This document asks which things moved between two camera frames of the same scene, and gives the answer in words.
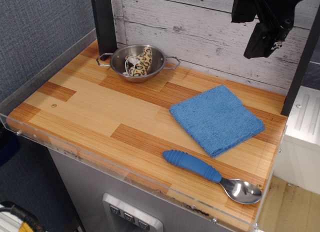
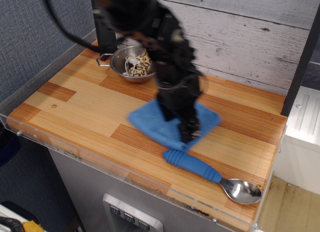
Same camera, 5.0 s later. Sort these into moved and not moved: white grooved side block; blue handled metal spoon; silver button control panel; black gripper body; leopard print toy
Moved: black gripper body
Not moved: silver button control panel; blue handled metal spoon; leopard print toy; white grooved side block
